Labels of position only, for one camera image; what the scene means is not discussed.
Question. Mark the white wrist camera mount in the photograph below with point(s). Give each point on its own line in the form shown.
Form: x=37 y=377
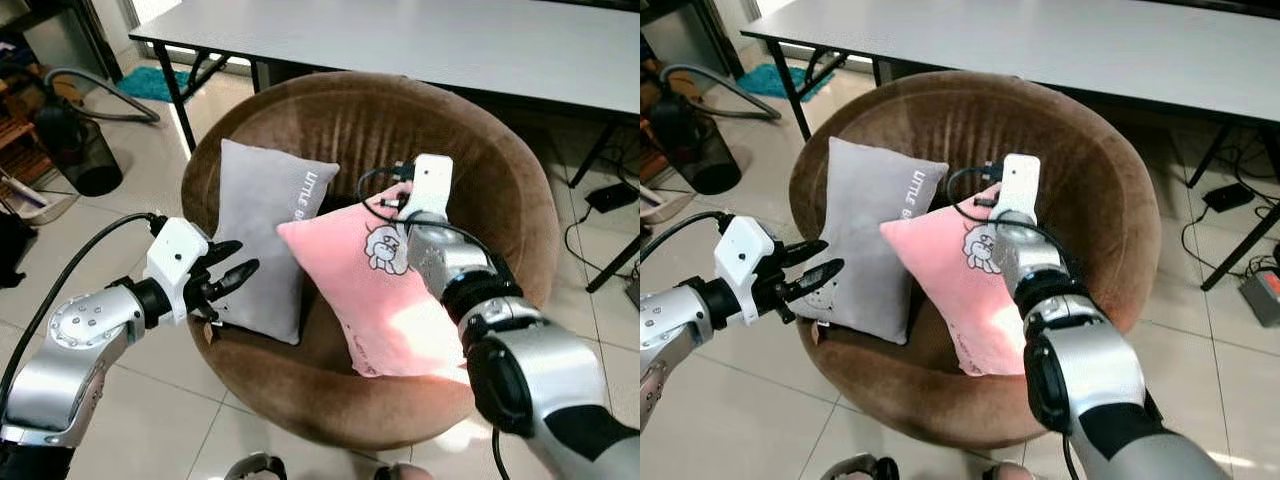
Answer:
x=1020 y=185
x=745 y=260
x=432 y=185
x=177 y=260

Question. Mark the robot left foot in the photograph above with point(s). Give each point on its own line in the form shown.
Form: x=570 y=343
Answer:
x=858 y=468
x=255 y=467

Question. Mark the white plastic dustpan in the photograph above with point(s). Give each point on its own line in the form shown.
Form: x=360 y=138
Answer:
x=30 y=200
x=660 y=205

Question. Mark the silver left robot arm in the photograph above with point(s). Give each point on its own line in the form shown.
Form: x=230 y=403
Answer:
x=70 y=350
x=680 y=330

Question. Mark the grey power strip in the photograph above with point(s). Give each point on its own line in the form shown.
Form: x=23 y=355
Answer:
x=1262 y=298

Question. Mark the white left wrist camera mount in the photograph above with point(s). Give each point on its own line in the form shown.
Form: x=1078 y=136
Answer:
x=177 y=260
x=745 y=260

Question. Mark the grey printed pillow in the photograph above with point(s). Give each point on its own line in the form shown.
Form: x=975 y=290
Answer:
x=260 y=220
x=870 y=220

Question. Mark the white table with black legs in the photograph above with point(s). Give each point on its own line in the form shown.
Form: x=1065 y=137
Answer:
x=1050 y=45
x=420 y=45

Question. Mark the black power adapter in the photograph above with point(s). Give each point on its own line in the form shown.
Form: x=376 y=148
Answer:
x=1228 y=197
x=610 y=197

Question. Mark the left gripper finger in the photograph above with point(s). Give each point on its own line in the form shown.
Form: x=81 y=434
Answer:
x=808 y=251
x=820 y=277
x=238 y=278
x=225 y=250

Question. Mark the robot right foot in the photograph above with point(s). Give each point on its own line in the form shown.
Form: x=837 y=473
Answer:
x=410 y=472
x=1008 y=472

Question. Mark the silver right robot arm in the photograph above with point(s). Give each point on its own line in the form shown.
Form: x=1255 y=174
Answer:
x=1100 y=380
x=540 y=380

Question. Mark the brown round velvet sofa chair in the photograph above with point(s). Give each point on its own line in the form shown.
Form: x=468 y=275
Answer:
x=1080 y=150
x=400 y=130

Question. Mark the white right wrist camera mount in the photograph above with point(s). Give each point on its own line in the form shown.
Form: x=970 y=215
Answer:
x=1020 y=185
x=432 y=185

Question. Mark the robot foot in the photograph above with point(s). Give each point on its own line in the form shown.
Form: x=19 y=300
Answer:
x=410 y=472
x=1008 y=472
x=255 y=467
x=858 y=468

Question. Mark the teal floor mat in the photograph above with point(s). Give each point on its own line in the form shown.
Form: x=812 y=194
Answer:
x=775 y=82
x=150 y=85

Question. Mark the pink cartoon sheep pillow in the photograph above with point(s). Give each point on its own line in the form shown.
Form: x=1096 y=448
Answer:
x=370 y=300
x=960 y=300

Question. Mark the black mesh waste bin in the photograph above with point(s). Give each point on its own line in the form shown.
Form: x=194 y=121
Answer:
x=80 y=150
x=710 y=150

